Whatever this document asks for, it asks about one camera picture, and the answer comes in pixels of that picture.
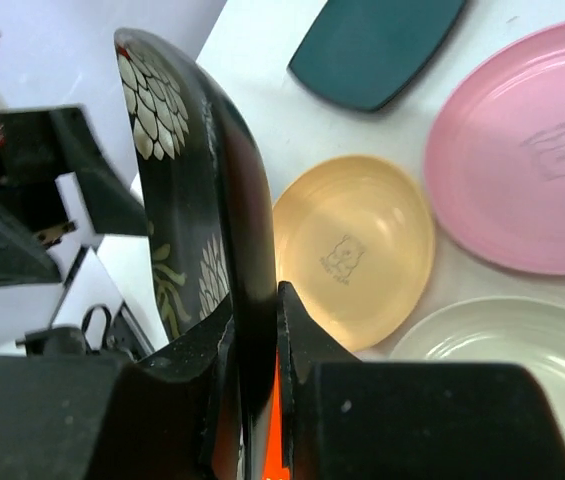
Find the yellow round plate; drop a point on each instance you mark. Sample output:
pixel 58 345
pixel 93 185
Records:
pixel 356 237

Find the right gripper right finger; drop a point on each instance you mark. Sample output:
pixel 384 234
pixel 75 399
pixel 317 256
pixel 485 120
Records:
pixel 342 418

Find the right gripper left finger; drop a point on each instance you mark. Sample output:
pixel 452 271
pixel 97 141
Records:
pixel 170 416

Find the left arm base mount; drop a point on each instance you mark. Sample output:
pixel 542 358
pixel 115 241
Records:
pixel 101 331

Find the pink round plate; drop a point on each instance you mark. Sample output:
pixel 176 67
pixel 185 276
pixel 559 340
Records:
pixel 494 163

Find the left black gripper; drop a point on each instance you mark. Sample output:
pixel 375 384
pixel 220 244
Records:
pixel 32 213

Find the orange round plate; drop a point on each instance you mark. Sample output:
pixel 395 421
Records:
pixel 273 467

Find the teal square plate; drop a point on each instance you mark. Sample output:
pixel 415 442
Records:
pixel 359 55

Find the cream white round plate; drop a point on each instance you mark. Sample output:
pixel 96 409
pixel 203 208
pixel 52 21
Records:
pixel 515 330

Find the black floral square plate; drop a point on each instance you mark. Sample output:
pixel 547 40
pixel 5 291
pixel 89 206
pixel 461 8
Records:
pixel 208 207

